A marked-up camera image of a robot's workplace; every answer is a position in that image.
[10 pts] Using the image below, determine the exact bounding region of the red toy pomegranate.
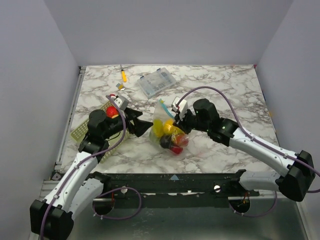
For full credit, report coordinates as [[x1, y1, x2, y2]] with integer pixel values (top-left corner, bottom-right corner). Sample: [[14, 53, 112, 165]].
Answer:
[[105, 105, 119, 119]]

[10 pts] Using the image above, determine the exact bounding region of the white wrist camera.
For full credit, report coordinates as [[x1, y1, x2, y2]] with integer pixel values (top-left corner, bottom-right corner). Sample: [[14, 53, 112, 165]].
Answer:
[[171, 96, 188, 118], [114, 95, 129, 111]]

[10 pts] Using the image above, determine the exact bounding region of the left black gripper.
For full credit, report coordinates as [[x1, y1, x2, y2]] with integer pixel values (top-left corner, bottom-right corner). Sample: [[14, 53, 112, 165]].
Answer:
[[103, 106, 154, 140]]

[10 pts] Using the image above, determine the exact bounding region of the clear plastic compartment box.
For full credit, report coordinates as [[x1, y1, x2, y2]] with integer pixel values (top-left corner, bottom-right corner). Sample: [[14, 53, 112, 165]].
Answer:
[[137, 67, 177, 99]]

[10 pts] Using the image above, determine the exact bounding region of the clear zip top bag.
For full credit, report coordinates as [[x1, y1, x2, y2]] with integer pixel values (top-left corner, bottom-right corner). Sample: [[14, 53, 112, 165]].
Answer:
[[149, 98, 189, 156]]

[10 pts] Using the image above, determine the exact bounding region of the small yellow metal clip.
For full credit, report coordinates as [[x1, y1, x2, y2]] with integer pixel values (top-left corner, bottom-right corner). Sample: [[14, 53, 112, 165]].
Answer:
[[116, 83, 125, 91]]

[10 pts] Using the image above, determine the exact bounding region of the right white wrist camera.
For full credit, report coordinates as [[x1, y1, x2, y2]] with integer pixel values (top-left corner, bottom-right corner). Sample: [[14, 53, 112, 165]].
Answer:
[[171, 96, 188, 118]]

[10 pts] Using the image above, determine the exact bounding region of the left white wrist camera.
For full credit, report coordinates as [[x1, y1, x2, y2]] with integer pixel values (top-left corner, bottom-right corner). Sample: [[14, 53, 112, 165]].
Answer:
[[114, 95, 129, 111]]

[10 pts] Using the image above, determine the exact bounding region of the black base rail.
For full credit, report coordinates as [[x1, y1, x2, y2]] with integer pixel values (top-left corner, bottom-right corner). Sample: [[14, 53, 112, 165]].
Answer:
[[79, 171, 261, 210]]

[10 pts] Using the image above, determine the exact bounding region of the orange toy fruit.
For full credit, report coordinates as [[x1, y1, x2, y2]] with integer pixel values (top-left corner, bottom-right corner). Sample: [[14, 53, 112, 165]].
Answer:
[[163, 119, 175, 135]]

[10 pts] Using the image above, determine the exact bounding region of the green perforated plastic basket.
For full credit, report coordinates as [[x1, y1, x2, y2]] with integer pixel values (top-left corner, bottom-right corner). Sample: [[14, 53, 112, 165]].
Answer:
[[70, 101, 132, 164]]

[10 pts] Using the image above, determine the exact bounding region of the yellow handled screwdriver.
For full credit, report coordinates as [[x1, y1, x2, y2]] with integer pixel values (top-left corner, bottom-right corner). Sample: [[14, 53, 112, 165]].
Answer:
[[120, 65, 127, 83]]

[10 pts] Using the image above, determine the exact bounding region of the red toy apple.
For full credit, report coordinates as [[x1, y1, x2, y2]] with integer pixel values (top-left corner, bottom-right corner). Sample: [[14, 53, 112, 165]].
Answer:
[[169, 145, 183, 155]]

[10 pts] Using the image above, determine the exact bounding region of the dark purple toy fruit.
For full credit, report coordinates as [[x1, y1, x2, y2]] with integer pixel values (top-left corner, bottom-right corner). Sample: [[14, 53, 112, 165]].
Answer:
[[159, 135, 173, 149]]

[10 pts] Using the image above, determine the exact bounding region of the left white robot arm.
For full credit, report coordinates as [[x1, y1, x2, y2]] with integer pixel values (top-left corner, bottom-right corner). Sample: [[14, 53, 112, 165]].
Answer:
[[29, 107, 153, 240]]

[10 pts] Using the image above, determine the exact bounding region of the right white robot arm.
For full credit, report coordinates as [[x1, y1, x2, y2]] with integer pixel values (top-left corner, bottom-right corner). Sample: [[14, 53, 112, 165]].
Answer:
[[171, 97, 315, 202]]

